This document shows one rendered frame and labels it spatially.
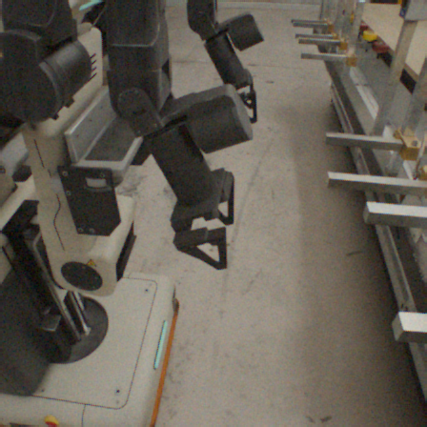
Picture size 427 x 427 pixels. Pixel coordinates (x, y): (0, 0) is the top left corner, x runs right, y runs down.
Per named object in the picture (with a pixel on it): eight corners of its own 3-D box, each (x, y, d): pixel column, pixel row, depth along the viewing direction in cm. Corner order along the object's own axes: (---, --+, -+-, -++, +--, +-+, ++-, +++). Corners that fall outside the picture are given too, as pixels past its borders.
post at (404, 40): (371, 140, 138) (406, 19, 109) (369, 134, 142) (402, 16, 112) (382, 141, 138) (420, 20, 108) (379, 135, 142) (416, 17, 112)
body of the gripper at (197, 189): (230, 176, 53) (209, 133, 49) (221, 221, 45) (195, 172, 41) (190, 188, 55) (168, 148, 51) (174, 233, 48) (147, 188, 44)
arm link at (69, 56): (4, 68, 44) (-22, 82, 40) (48, 15, 39) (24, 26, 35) (55, 119, 48) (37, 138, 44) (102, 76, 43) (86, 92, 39)
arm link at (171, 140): (145, 118, 46) (132, 137, 42) (193, 99, 44) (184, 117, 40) (169, 161, 50) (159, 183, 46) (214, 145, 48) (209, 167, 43)
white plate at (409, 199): (414, 244, 94) (427, 216, 88) (391, 188, 114) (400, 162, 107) (416, 244, 94) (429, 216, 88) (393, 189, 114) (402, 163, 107)
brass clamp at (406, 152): (400, 160, 107) (405, 146, 103) (389, 139, 117) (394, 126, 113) (419, 162, 106) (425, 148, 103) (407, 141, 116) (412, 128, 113)
